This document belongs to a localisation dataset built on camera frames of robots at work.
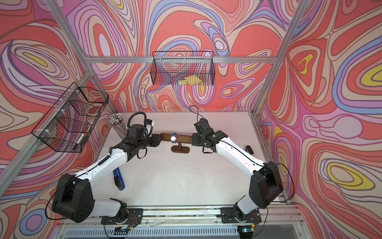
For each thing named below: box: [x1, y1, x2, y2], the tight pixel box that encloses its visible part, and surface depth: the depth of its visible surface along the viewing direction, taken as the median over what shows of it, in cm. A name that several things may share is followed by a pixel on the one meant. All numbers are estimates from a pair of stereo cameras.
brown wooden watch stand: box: [160, 132, 193, 154], surface depth 89 cm
